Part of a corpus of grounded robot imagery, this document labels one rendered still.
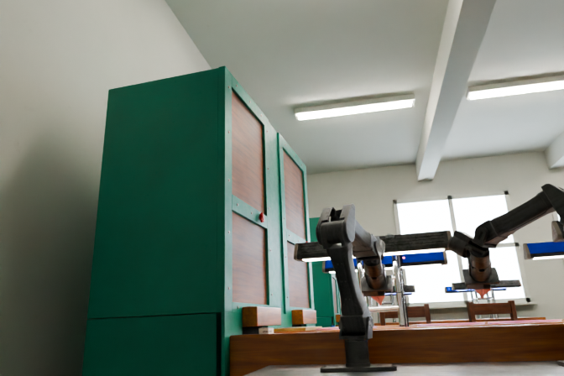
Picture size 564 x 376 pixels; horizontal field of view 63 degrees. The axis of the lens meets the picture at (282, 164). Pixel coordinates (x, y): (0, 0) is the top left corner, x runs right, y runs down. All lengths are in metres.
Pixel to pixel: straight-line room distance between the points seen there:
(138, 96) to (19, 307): 0.92
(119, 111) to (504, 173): 6.13
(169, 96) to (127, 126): 0.21
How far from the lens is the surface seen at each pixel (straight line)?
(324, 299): 4.56
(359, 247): 1.47
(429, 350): 1.55
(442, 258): 2.42
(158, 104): 1.99
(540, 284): 7.20
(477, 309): 4.38
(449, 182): 7.23
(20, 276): 2.00
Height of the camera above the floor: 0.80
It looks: 19 degrees up
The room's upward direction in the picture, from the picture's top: 2 degrees counter-clockwise
